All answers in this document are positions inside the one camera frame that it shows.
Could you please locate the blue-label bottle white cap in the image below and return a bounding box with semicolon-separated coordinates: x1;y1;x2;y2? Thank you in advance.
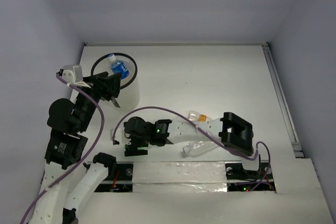
108;54;129;79

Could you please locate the orange-label bottle yellow cap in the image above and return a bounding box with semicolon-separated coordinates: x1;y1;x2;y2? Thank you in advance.
187;110;212;122

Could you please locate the green plastic bottle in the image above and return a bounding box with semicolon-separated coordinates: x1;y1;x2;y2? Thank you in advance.
125;143;149;151

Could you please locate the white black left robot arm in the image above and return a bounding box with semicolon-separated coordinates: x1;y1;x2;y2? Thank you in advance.
28;69;121;223

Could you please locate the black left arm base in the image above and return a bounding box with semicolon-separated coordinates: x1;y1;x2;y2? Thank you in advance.
94;162;133;193

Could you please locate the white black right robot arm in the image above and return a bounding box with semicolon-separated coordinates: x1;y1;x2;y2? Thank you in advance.
123;112;261;181

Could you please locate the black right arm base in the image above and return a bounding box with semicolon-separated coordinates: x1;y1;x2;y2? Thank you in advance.
225;162;276;192

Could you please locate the white bin with black rim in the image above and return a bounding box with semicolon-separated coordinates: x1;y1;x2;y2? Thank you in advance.
90;52;140;112

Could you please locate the clear unlabelled plastic bottle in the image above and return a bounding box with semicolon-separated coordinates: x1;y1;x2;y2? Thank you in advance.
182;141;218;157

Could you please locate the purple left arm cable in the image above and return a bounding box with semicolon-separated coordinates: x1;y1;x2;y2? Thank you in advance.
20;74;106;224

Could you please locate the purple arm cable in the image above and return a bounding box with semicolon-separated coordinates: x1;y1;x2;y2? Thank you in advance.
110;106;272;191
20;74;106;224

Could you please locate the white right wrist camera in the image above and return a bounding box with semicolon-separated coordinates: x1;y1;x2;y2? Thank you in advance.
110;128;124;145

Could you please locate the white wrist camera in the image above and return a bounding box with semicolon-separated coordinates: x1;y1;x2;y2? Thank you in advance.
110;128;124;145
56;65;91;89

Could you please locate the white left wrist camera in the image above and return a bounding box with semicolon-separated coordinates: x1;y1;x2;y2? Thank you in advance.
56;65;91;89

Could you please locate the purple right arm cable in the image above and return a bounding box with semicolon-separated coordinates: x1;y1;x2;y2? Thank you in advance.
110;106;272;191

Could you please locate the aluminium rail on right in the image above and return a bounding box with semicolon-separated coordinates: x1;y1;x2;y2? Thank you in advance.
262;43;305;158

